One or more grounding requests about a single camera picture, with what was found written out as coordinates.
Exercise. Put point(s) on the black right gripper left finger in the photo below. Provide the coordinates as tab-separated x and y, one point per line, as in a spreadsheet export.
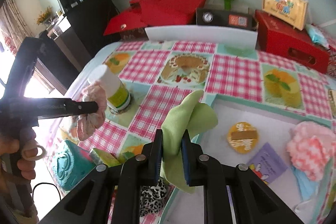
111	194

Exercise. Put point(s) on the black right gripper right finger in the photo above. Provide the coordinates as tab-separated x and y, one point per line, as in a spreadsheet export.
231	194

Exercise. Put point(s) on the leopard print scrunchie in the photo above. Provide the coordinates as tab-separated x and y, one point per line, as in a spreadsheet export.
152	198

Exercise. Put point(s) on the pink floral satin scrunchie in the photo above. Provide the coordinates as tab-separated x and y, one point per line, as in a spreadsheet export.
88	123

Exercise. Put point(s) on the green tissue pack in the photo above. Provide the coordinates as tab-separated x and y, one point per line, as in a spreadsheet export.
99	156

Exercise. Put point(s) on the person's left hand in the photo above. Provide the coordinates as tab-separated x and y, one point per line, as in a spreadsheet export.
10	145

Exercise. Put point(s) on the purple cartoon card packet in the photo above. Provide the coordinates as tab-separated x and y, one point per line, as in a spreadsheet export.
267	164

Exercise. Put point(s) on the teal embossed tin box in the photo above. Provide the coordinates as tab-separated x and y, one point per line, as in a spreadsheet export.
70	165

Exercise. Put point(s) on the light blue face mask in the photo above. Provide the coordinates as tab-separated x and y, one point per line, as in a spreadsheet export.
311	193

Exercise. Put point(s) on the teal rimmed white tray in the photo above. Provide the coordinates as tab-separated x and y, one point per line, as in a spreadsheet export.
274	127

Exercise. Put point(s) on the black cabinet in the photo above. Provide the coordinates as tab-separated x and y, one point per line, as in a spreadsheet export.
67	55

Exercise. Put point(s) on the pink fluffy wavy cloth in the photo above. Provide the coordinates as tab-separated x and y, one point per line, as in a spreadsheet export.
310	148

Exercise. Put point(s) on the white pill bottle green label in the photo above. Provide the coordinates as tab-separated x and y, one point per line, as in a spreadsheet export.
117	95

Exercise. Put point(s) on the yellow flowers in vase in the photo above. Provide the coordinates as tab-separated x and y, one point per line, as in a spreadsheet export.
45	17

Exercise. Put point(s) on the pink checkered cake tablecloth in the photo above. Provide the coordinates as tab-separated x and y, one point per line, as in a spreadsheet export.
167	82

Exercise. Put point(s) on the white board behind table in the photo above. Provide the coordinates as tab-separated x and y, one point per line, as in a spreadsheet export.
232	37

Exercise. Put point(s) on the blue wet wipes pack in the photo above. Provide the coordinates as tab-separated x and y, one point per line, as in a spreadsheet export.
316	36

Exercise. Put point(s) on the black box with gauge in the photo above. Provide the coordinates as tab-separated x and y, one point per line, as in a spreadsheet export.
224	18

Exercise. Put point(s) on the large red gift bag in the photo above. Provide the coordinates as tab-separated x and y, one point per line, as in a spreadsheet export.
153	13

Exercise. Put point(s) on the yellow cartoon gift box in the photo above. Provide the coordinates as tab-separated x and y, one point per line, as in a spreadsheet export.
292	12

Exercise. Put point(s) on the red box with handle cutout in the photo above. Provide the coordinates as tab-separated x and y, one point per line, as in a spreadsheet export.
279	38

